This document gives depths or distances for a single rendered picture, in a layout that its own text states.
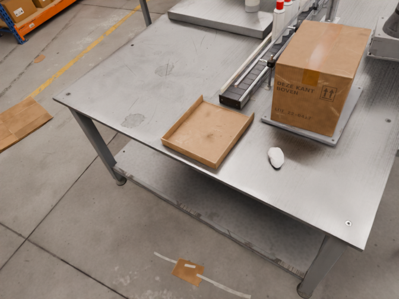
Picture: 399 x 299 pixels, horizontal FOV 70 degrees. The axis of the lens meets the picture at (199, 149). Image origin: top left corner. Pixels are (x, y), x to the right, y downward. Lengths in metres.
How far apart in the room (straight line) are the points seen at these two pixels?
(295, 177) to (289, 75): 0.35
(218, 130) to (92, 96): 0.69
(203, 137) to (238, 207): 0.63
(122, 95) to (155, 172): 0.61
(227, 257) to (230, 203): 0.32
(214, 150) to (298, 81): 0.39
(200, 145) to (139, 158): 0.91
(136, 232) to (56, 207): 0.66
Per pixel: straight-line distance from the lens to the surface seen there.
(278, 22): 1.52
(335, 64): 1.04
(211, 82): 1.43
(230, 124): 1.20
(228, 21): 1.81
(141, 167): 1.93
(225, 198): 1.70
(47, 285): 2.08
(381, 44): 1.61
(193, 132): 1.19
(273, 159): 1.06
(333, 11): 1.87
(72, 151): 2.59
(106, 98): 1.50
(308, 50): 1.09
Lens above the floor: 1.70
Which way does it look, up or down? 50 degrees down
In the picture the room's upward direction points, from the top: 11 degrees counter-clockwise
